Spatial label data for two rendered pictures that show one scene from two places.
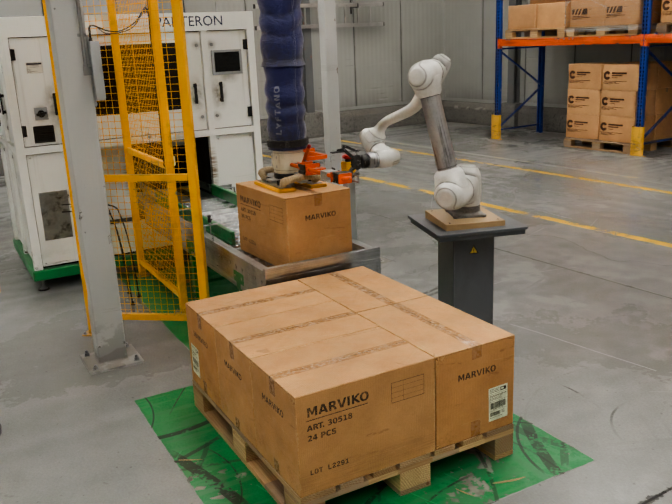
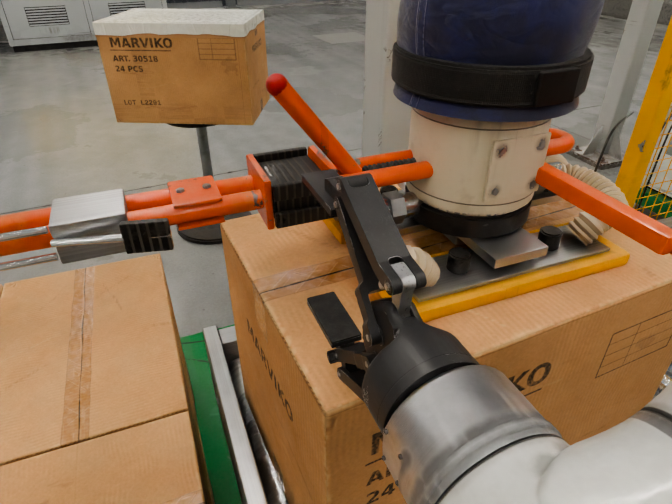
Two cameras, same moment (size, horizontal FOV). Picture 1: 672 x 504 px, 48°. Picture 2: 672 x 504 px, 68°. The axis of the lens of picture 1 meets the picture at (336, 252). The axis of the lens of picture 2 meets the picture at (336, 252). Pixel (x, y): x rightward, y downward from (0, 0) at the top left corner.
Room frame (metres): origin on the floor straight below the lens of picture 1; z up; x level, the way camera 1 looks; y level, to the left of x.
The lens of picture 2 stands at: (4.06, -0.39, 1.33)
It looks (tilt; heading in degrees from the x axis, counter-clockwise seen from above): 33 degrees down; 97
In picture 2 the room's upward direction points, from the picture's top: straight up
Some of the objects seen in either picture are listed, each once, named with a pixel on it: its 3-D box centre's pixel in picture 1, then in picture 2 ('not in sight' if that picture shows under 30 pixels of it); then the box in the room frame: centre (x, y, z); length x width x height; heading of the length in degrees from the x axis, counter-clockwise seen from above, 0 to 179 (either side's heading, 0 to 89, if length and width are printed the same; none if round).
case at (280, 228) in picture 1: (292, 220); (440, 340); (4.17, 0.24, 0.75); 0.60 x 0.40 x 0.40; 32
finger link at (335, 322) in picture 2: not in sight; (332, 318); (4.02, -0.03, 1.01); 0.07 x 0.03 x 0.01; 119
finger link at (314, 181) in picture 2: not in sight; (332, 191); (4.02, -0.03, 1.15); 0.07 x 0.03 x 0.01; 119
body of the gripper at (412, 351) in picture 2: (358, 161); (404, 360); (4.08, -0.15, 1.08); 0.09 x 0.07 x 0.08; 119
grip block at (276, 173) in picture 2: (309, 168); (291, 185); (3.95, 0.12, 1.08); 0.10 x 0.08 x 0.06; 119
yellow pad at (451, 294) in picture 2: (304, 179); (503, 257); (4.22, 0.16, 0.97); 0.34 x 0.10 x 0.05; 29
